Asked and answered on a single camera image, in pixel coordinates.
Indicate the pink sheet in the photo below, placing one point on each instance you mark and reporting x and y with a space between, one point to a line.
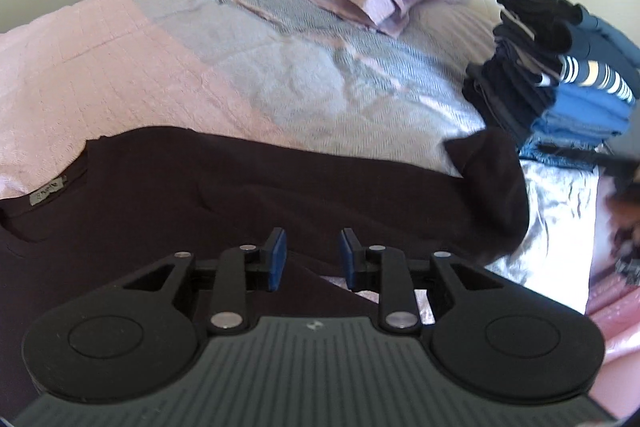
617 322

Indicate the dark maroon t-shirt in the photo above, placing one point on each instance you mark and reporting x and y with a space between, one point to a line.
210 187

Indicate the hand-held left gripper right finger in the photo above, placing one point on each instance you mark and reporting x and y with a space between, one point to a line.
346 263

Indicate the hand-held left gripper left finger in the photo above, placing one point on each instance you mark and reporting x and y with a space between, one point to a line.
276 258

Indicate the pink and grey bedspread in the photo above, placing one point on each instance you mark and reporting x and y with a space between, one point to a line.
240 67

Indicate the stack of folded clothes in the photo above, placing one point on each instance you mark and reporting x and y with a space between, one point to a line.
560 82

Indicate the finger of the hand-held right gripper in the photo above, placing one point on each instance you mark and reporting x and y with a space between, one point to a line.
590 155

